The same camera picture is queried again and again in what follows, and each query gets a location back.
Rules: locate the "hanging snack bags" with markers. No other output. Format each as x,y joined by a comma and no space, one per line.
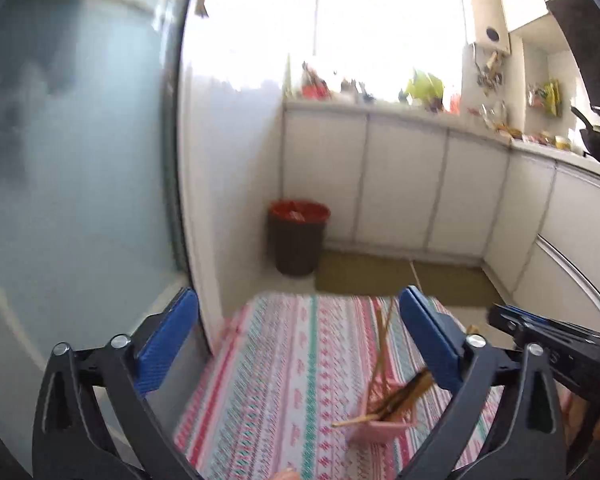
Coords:
545,97

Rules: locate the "bright kitchen window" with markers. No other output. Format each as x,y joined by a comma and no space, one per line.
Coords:
385,25

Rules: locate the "olive floor mat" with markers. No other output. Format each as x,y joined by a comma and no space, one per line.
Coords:
405,277

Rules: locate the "red container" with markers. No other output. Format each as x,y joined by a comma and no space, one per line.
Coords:
315,92

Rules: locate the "dark trash bin red liner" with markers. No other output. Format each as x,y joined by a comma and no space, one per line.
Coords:
297,245

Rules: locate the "frosted glass sliding door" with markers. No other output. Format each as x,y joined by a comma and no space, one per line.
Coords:
80,160

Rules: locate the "white wall water heater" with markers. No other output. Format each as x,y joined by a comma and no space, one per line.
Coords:
486,20

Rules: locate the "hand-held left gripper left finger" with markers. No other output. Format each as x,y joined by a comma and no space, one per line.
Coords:
167,345

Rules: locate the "pink perforated utensil holder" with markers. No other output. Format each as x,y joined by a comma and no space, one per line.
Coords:
382,430

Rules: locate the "yellow-green plastic bag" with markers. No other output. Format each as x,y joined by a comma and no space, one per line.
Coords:
425,87

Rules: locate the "yellow cup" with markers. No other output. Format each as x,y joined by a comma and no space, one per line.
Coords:
562,142

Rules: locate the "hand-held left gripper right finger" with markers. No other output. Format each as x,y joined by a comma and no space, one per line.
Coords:
430,345

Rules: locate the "patterned woven tablecloth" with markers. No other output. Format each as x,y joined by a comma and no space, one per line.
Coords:
280,385

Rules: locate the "wooden chopstick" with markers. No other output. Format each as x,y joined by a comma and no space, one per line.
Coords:
386,330
472,329
397,402
410,389
352,420
377,350

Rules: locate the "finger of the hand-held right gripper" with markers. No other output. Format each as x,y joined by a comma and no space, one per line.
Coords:
555,321
507,324

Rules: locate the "dark range hood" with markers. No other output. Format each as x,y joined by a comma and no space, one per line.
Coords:
590,35

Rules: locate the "white kitchen base cabinets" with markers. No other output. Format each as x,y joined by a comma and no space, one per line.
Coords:
405,185

